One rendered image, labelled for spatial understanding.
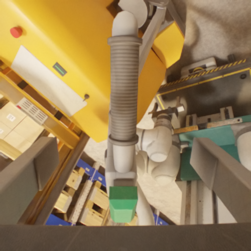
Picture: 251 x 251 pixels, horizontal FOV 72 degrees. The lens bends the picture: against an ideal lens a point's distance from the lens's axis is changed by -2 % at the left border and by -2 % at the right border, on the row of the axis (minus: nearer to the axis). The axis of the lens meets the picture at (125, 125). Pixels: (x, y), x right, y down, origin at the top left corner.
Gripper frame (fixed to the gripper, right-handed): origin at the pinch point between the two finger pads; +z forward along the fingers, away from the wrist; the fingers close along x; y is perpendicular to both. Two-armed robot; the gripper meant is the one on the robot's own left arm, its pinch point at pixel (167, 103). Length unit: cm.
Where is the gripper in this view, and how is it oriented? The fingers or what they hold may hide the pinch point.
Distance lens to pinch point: 104.6
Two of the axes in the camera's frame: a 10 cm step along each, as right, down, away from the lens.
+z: 2.6, -7.0, 6.6
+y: -4.9, -6.9, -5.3
